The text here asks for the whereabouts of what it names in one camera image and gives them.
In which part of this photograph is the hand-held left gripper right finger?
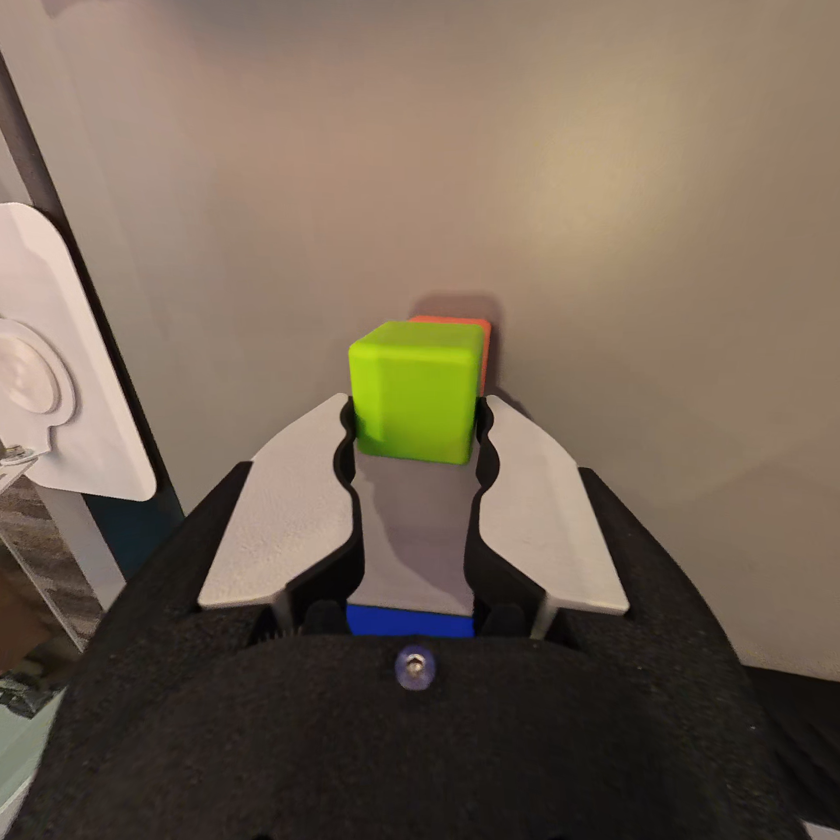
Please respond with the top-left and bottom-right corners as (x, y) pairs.
(466, 394), (631, 641)

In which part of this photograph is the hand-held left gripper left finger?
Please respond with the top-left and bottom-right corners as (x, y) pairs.
(197, 392), (365, 641)

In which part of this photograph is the blue plastic bin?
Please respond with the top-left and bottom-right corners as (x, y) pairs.
(346, 604), (475, 639)

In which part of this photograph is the orange cube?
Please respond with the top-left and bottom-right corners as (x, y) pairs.
(408, 316), (493, 398)

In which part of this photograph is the green cube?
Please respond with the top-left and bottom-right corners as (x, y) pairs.
(348, 320), (487, 467)

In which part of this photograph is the dark rectangular table pad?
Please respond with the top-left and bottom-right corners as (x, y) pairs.
(82, 492), (185, 585)

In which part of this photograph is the white document stand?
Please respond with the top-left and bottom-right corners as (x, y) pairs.
(0, 202), (158, 503)

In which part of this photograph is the black wrist rest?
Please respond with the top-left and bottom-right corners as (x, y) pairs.
(745, 666), (840, 828)

